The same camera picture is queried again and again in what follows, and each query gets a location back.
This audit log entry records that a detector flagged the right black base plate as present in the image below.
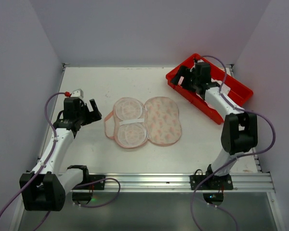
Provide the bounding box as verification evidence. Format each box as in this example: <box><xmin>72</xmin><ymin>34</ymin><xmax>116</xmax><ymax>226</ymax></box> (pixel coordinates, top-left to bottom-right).
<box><xmin>189</xmin><ymin>169</ymin><xmax>234</xmax><ymax>190</ymax></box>

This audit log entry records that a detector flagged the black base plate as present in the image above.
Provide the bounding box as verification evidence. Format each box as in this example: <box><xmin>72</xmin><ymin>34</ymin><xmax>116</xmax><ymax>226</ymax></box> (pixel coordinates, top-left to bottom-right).
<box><xmin>189</xmin><ymin>169</ymin><xmax>234</xmax><ymax>190</ymax></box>
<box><xmin>86</xmin><ymin>174</ymin><xmax>105</xmax><ymax>191</ymax></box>

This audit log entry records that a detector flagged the red plastic tray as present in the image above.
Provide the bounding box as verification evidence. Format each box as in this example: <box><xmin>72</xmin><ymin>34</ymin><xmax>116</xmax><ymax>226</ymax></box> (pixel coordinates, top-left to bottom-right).
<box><xmin>166</xmin><ymin>53</ymin><xmax>253</xmax><ymax>125</ymax></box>

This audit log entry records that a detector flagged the floral fabric laundry bag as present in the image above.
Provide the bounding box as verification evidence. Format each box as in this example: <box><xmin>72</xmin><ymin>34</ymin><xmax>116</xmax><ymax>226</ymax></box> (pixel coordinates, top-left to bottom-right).
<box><xmin>104</xmin><ymin>97</ymin><xmax>182</xmax><ymax>149</ymax></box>

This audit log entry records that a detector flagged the white bra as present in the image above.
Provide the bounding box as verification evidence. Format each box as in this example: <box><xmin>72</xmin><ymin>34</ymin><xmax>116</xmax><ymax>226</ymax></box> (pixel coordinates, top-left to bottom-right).
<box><xmin>211</xmin><ymin>78</ymin><xmax>231</xmax><ymax>95</ymax></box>

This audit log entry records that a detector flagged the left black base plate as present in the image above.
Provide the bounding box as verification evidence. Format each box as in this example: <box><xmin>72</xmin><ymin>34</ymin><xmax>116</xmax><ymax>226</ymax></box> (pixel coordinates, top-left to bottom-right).
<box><xmin>86</xmin><ymin>174</ymin><xmax>105</xmax><ymax>191</ymax></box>

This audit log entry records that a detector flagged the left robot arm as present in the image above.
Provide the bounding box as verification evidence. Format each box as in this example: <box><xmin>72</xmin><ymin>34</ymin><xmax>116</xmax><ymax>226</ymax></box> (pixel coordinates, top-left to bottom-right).
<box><xmin>19</xmin><ymin>97</ymin><xmax>102</xmax><ymax>211</ymax></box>

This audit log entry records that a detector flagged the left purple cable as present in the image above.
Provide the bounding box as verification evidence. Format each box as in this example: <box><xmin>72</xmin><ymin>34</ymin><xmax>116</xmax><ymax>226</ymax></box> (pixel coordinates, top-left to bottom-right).
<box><xmin>0</xmin><ymin>90</ymin><xmax>121</xmax><ymax>231</ymax></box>

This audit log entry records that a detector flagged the aluminium front rail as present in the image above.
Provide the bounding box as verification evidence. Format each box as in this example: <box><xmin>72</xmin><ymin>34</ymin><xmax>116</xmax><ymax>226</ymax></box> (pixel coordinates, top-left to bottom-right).
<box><xmin>23</xmin><ymin>172</ymin><xmax>274</xmax><ymax>193</ymax></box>

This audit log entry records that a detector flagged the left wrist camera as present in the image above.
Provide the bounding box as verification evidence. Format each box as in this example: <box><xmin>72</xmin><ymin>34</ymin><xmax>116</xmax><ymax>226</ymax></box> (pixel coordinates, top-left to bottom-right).
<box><xmin>71</xmin><ymin>89</ymin><xmax>84</xmax><ymax>99</ymax></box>

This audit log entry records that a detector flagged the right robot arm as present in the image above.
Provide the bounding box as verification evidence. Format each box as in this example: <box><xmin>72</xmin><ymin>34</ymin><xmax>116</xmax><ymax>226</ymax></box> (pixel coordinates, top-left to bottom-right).
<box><xmin>170</xmin><ymin>59</ymin><xmax>258</xmax><ymax>190</ymax></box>

